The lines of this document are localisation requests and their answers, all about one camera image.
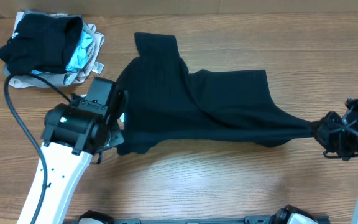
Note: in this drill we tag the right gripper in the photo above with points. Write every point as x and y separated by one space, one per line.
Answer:
321 134

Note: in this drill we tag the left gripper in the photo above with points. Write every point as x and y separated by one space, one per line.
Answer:
116 135

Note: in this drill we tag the black t-shirt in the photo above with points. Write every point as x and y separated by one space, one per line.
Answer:
167 102

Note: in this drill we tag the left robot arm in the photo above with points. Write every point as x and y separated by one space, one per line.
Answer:
73 134

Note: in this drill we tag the grey folded garment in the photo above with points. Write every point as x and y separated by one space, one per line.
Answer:
48 79

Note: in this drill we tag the light blue folded garment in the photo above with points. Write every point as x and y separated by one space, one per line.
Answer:
79 59

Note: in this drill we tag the beige folded garment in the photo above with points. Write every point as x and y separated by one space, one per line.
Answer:
89 62

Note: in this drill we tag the folded black garment on pile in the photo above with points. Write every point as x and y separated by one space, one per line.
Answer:
42 43

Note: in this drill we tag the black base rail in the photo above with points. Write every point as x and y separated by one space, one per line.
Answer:
286 214

